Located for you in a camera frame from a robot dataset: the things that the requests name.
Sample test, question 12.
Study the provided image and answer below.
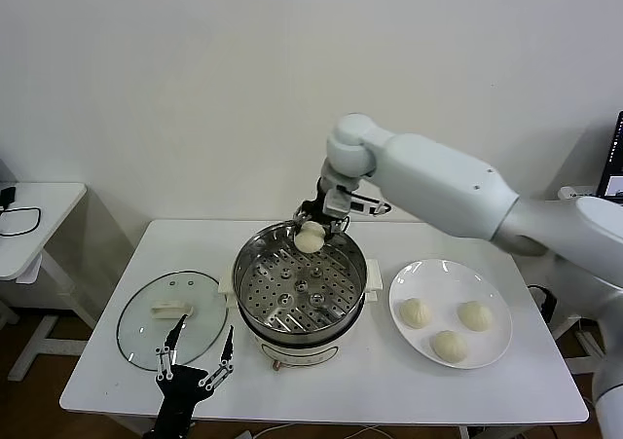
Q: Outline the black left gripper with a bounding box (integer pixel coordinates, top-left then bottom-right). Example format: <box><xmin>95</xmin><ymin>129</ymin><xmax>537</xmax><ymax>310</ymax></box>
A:
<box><xmin>153</xmin><ymin>313</ymin><xmax>236</xmax><ymax>439</ymax></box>

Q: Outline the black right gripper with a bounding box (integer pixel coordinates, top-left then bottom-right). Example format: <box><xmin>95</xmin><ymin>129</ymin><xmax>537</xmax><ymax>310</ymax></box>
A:
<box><xmin>290</xmin><ymin>178</ymin><xmax>350</xmax><ymax>238</ymax></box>

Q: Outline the white steamed baozi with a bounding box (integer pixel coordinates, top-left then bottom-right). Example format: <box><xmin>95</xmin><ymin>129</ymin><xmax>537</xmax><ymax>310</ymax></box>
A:
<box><xmin>294</xmin><ymin>220</ymin><xmax>326</xmax><ymax>254</ymax></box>
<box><xmin>430</xmin><ymin>330</ymin><xmax>469</xmax><ymax>365</ymax></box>
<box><xmin>457</xmin><ymin>301</ymin><xmax>495</xmax><ymax>332</ymax></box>
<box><xmin>398</xmin><ymin>297</ymin><xmax>433</xmax><ymax>329</ymax></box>

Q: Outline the round glass lid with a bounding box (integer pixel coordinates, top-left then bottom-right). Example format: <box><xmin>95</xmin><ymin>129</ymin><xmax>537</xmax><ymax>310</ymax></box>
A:
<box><xmin>115</xmin><ymin>270</ymin><xmax>230</xmax><ymax>373</ymax></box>

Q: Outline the stainless steel steamer basket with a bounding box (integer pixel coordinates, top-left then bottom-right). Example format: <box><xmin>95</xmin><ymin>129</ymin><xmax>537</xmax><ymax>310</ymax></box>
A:
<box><xmin>231</xmin><ymin>219</ymin><xmax>369</xmax><ymax>336</ymax></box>

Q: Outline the white round plate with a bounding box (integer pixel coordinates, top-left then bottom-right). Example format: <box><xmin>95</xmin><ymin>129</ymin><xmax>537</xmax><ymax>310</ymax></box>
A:
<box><xmin>387</xmin><ymin>259</ymin><xmax>513</xmax><ymax>370</ymax></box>

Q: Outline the white side desk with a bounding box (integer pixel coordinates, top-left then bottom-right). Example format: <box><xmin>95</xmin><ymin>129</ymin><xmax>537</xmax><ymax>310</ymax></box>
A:
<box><xmin>0</xmin><ymin>182</ymin><xmax>101</xmax><ymax>382</ymax></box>
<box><xmin>549</xmin><ymin>184</ymin><xmax>607</xmax><ymax>377</ymax></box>

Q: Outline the black power strip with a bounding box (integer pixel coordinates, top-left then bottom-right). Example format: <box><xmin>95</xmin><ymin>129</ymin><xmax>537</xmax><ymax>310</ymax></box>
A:
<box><xmin>528</xmin><ymin>285</ymin><xmax>557</xmax><ymax>323</ymax></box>

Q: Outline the open dark laptop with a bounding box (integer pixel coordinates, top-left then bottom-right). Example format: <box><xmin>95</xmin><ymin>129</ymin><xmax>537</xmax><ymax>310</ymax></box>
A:
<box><xmin>597</xmin><ymin>111</ymin><xmax>623</xmax><ymax>198</ymax></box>

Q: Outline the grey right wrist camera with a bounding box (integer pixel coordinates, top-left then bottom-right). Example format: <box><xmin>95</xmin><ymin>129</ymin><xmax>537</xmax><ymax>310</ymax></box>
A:
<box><xmin>323</xmin><ymin>188</ymin><xmax>371</xmax><ymax>217</ymax></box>

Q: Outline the black looped cable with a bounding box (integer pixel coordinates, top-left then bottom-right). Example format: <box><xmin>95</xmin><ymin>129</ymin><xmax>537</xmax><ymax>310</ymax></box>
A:
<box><xmin>0</xmin><ymin>204</ymin><xmax>42</xmax><ymax>239</ymax></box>

